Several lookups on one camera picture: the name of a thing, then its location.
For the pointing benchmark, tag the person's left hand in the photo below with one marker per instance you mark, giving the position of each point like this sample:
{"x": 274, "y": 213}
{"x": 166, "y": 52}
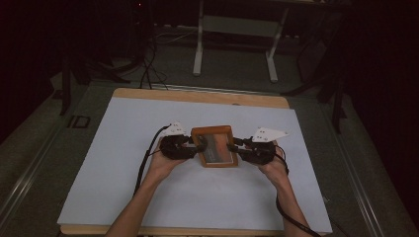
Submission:
{"x": 163, "y": 164}

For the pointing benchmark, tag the white table mat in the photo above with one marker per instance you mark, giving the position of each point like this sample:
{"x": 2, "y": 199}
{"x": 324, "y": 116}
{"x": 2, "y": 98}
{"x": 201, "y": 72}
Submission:
{"x": 197, "y": 197}

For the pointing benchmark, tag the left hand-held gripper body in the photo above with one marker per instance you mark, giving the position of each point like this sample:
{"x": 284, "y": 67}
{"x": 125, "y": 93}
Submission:
{"x": 176, "y": 144}

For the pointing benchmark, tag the person's right hand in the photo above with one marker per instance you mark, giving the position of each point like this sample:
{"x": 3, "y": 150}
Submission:
{"x": 275, "y": 168}

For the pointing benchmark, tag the white metal desk frame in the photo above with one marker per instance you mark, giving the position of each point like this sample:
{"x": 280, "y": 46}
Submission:
{"x": 237, "y": 26}

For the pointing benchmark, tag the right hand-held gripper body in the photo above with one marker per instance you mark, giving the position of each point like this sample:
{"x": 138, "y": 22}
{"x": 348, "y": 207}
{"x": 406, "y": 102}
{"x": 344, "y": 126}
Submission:
{"x": 260, "y": 146}

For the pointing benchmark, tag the black tripod stand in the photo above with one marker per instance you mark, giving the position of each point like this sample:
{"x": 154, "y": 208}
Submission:
{"x": 70, "y": 79}
{"x": 332, "y": 89}

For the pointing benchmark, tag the metal floor rail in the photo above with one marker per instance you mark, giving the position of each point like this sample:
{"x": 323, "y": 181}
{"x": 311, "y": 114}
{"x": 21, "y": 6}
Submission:
{"x": 29, "y": 177}
{"x": 359, "y": 177}

